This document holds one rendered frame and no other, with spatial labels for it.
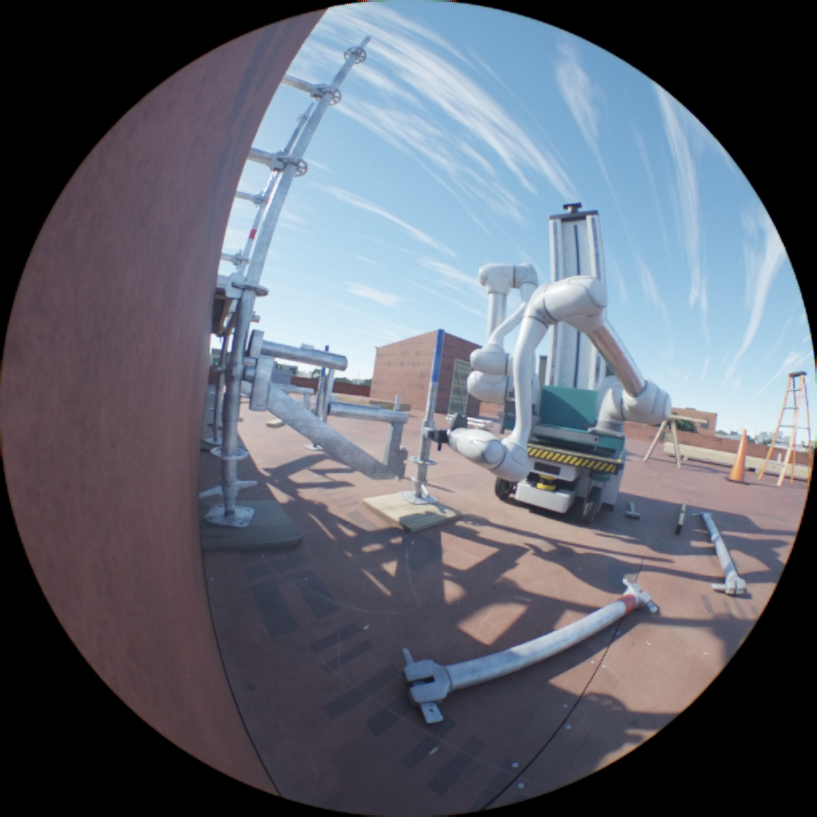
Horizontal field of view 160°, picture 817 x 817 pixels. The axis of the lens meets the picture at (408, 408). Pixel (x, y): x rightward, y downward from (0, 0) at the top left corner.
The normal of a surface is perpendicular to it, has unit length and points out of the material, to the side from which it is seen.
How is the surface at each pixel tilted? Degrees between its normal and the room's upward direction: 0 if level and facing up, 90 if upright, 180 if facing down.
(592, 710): 0
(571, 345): 90
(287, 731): 0
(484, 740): 0
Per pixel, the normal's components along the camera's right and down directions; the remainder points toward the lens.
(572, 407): -0.69, -0.06
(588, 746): 0.13, -0.99
